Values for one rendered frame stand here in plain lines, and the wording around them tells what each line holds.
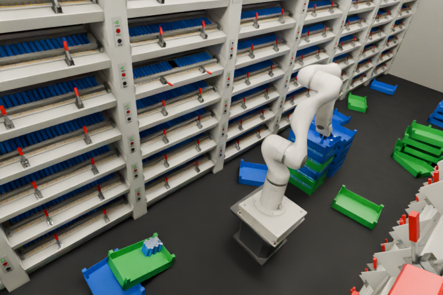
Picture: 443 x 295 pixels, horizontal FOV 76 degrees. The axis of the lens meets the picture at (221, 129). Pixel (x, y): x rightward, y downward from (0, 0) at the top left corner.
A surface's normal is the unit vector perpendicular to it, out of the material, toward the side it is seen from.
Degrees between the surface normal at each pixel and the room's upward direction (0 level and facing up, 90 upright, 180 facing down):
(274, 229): 5
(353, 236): 0
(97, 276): 0
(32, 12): 21
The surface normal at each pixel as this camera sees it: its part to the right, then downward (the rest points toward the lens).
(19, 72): 0.32, -0.60
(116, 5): 0.68, 0.47
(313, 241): 0.08, -0.81
